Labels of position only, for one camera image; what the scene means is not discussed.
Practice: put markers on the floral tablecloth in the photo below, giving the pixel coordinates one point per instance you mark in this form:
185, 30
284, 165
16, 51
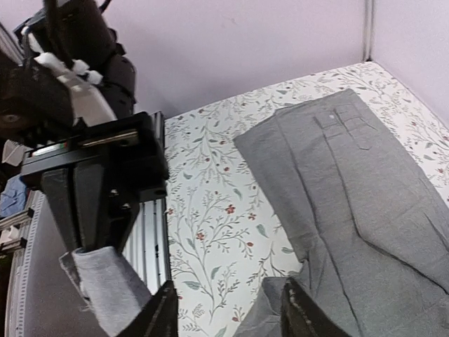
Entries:
224, 238

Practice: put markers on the left aluminium corner post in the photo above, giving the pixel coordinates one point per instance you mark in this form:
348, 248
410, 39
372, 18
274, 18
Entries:
368, 29

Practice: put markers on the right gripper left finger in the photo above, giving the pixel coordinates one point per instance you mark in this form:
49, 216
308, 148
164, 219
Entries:
159, 317

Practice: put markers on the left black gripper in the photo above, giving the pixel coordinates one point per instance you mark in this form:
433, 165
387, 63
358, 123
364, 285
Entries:
95, 180

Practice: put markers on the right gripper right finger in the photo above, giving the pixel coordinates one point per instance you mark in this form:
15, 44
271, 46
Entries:
302, 317

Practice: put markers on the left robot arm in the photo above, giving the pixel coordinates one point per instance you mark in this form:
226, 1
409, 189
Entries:
70, 102

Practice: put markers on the blue garment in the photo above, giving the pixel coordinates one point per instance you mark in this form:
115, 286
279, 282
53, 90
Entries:
13, 197

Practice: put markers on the grey button shirt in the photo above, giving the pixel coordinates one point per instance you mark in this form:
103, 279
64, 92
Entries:
367, 226

